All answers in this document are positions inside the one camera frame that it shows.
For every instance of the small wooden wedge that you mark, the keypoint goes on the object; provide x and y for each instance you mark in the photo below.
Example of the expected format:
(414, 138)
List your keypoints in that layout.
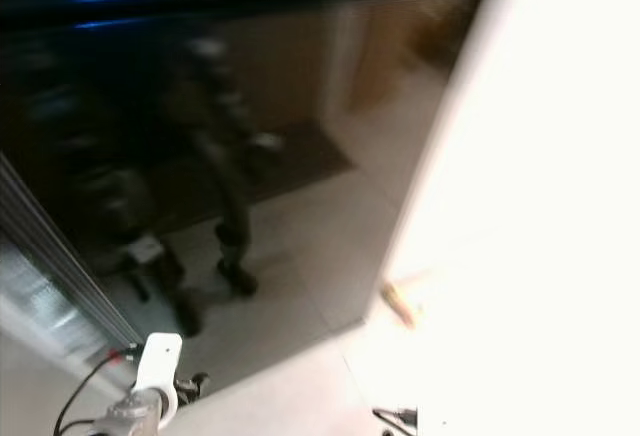
(400, 304)

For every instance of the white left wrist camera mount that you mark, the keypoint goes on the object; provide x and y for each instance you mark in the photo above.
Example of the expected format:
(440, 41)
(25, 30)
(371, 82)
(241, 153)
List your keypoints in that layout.
(160, 366)

